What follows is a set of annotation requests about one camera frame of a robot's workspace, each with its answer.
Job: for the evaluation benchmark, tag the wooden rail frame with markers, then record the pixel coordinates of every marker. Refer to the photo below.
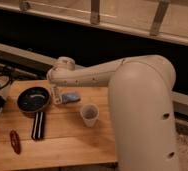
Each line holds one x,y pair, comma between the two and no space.
165,20

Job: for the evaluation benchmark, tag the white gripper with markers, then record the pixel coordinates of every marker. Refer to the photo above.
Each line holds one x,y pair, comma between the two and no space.
56,95

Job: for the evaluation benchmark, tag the translucent plastic cup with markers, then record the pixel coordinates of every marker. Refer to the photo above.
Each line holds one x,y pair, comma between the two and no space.
89,113

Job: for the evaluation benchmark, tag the black frying pan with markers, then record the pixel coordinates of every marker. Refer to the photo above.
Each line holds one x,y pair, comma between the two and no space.
32,102

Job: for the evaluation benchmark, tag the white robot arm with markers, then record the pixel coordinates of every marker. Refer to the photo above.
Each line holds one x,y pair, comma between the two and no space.
140,104

